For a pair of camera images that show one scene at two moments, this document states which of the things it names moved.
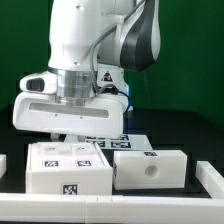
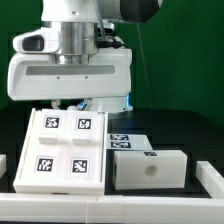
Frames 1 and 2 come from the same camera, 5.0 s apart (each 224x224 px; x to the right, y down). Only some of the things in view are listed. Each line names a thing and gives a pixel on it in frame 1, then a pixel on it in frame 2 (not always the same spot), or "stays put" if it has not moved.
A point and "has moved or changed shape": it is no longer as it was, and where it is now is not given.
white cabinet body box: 67,168 has moved or changed shape
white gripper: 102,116 to 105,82
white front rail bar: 91,208 stays put
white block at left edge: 3,164 stays put
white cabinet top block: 150,169 stays put
